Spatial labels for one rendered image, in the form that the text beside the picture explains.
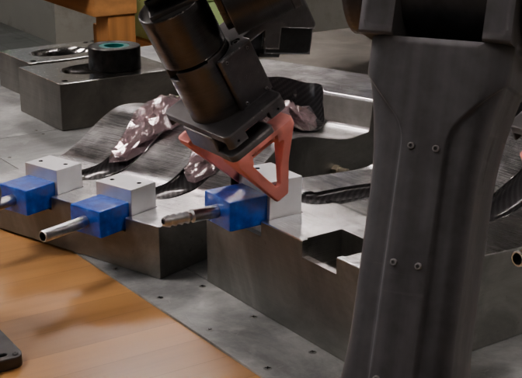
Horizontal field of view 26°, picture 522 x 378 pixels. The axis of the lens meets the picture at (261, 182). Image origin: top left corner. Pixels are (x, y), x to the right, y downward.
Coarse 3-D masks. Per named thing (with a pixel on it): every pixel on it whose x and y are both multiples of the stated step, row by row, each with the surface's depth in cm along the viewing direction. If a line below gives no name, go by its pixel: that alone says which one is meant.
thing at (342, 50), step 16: (320, 32) 252; (336, 32) 252; (352, 32) 252; (320, 48) 234; (336, 48) 234; (352, 48) 234; (368, 48) 234; (304, 64) 218; (320, 64) 218; (336, 64) 218; (352, 64) 218; (368, 64) 218
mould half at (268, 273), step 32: (512, 160) 111; (288, 224) 100; (320, 224) 100; (352, 224) 100; (512, 224) 102; (224, 256) 107; (256, 256) 102; (288, 256) 98; (352, 256) 93; (224, 288) 108; (256, 288) 103; (288, 288) 99; (320, 288) 95; (352, 288) 91; (480, 288) 95; (512, 288) 97; (288, 320) 100; (320, 320) 96; (480, 320) 96; (512, 320) 98
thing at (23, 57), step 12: (24, 48) 194; (36, 48) 194; (48, 48) 194; (60, 48) 195; (72, 48) 196; (84, 48) 195; (0, 60) 192; (12, 60) 187; (24, 60) 184; (36, 60) 184; (48, 60) 184; (60, 60) 185; (72, 60) 186; (0, 72) 193; (12, 72) 188; (12, 84) 189
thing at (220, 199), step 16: (240, 176) 104; (272, 176) 102; (288, 176) 102; (208, 192) 101; (224, 192) 101; (240, 192) 101; (256, 192) 101; (288, 192) 102; (208, 208) 100; (224, 208) 99; (240, 208) 99; (256, 208) 100; (272, 208) 101; (288, 208) 102; (176, 224) 98; (224, 224) 100; (240, 224) 100; (256, 224) 101
